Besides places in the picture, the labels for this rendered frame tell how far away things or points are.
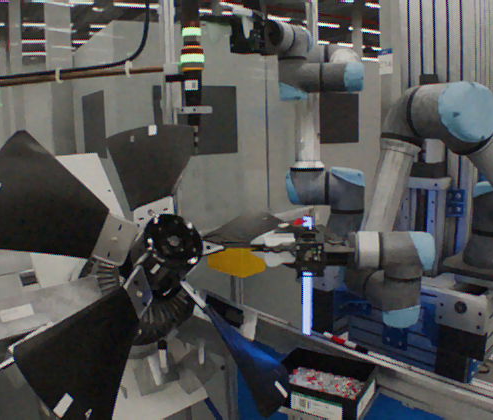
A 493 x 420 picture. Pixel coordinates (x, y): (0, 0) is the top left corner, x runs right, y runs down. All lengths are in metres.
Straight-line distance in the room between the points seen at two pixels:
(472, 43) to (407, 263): 0.83
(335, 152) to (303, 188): 3.67
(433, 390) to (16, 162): 0.99
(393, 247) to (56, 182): 0.63
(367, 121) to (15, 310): 4.99
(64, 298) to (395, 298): 0.64
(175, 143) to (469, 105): 0.62
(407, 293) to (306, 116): 0.80
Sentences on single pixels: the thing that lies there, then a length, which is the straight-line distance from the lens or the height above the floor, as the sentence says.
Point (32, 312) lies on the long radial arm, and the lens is 0.90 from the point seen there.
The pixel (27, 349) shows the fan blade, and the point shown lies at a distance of 0.70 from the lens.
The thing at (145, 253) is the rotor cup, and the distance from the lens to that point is 0.83.
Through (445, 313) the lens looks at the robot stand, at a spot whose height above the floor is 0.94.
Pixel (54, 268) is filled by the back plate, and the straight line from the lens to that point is 1.08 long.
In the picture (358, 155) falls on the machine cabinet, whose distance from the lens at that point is 5.46.
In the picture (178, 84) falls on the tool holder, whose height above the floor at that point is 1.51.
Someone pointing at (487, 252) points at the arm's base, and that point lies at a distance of 1.34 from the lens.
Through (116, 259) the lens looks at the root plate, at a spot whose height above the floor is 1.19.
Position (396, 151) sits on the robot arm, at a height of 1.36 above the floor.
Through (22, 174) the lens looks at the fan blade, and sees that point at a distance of 0.87.
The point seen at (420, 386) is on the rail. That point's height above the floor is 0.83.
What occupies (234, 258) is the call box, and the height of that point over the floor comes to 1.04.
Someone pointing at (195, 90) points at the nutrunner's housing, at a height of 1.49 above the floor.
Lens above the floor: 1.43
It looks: 10 degrees down
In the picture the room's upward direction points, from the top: 2 degrees counter-clockwise
